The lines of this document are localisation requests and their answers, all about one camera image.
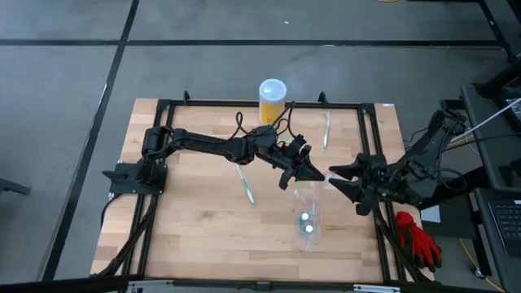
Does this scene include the silver metal bracket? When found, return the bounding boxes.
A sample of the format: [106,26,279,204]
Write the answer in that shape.
[352,284,402,293]
[125,279,174,293]

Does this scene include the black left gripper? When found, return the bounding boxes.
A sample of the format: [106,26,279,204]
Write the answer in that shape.
[270,135,326,191]

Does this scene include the red black work gloves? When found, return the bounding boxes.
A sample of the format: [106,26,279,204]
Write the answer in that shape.
[395,211,444,273]

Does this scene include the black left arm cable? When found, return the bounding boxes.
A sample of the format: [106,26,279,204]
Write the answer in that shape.
[234,100,297,142]

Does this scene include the yellow label wipes canister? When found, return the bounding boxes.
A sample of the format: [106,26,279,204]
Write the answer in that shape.
[258,78,288,125]

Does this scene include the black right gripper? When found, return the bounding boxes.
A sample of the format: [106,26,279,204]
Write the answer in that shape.
[328,153,392,216]

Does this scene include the black stand foot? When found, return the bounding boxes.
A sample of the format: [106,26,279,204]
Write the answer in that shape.
[0,177,33,196]

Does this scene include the black laptop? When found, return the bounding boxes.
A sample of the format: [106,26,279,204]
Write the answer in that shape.
[471,187,521,292]

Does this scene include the white cable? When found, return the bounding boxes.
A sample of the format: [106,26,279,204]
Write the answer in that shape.
[447,99,521,144]

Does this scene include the black side desk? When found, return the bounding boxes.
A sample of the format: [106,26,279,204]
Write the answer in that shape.
[462,83,521,189]

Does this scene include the black aluminium table frame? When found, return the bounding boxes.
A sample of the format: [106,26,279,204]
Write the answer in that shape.
[91,90,435,286]

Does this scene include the yellow floor cable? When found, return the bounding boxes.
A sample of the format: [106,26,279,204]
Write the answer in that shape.
[458,238,506,292]

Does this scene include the clear plastic organizer tray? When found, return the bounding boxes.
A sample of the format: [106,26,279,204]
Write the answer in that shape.
[292,178,327,252]

